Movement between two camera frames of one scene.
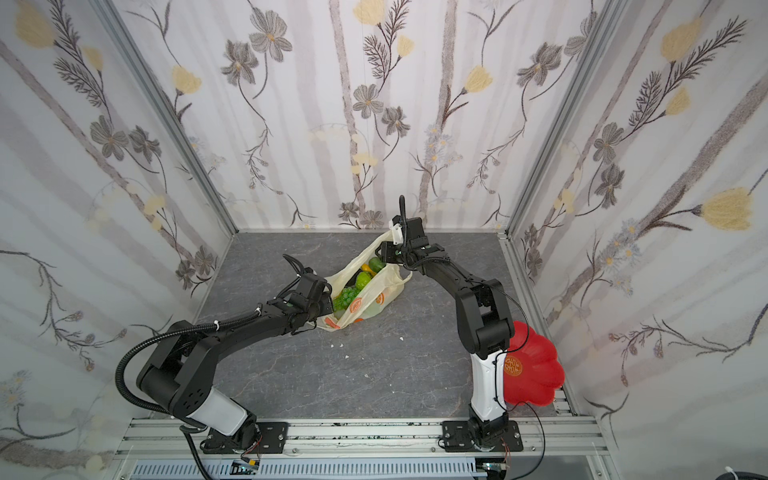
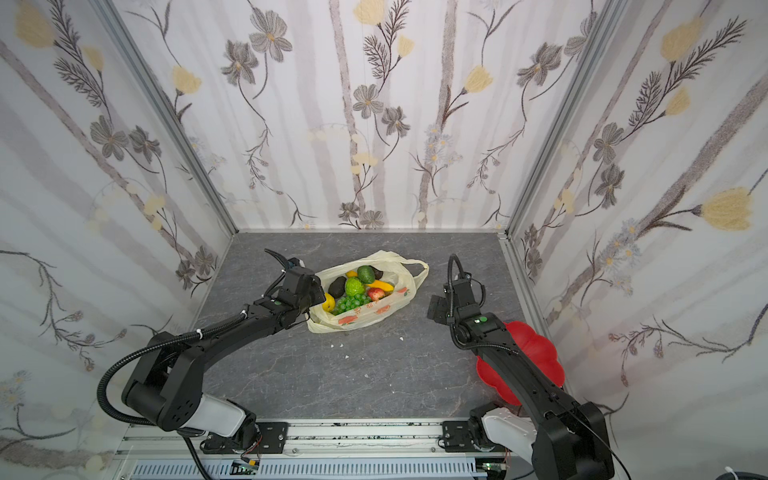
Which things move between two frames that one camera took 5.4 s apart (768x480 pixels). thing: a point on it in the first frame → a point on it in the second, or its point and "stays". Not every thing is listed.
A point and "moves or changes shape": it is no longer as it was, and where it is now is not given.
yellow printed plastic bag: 384,290 moves or changes shape
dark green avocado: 376,264 → 366,274
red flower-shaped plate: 533,370 stays
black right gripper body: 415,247 → 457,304
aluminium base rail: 560,436 stays
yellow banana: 365,267 → 382,284
